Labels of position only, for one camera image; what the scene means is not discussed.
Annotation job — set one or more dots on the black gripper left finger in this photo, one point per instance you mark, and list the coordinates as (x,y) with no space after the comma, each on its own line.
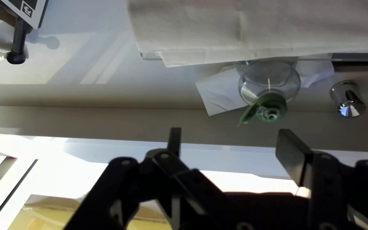
(121,192)

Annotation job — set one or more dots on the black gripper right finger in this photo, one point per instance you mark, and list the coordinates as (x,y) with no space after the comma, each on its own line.
(338,192)

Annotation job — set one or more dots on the chrome knob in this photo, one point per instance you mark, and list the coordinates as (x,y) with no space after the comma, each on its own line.
(348,100)

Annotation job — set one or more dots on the white cloth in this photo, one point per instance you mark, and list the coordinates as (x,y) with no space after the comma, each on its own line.
(256,26)

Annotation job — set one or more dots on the black stand post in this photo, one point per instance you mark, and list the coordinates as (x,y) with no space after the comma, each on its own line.
(19,43)

